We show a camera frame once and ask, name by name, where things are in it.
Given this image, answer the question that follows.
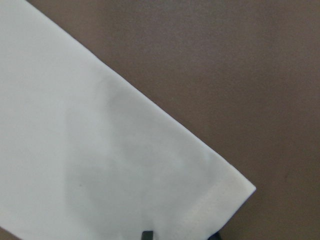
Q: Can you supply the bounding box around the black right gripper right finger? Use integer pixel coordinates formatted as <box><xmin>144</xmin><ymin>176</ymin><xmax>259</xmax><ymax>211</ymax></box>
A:
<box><xmin>209</xmin><ymin>232</ymin><xmax>221</xmax><ymax>240</ymax></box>

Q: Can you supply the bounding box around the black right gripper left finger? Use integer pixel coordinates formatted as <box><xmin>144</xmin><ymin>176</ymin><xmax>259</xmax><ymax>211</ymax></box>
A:
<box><xmin>141</xmin><ymin>230</ymin><xmax>153</xmax><ymax>240</ymax></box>

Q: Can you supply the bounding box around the cream long-sleeve cat shirt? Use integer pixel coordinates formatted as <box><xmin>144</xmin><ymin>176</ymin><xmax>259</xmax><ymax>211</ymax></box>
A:
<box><xmin>0</xmin><ymin>0</ymin><xmax>256</xmax><ymax>240</ymax></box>

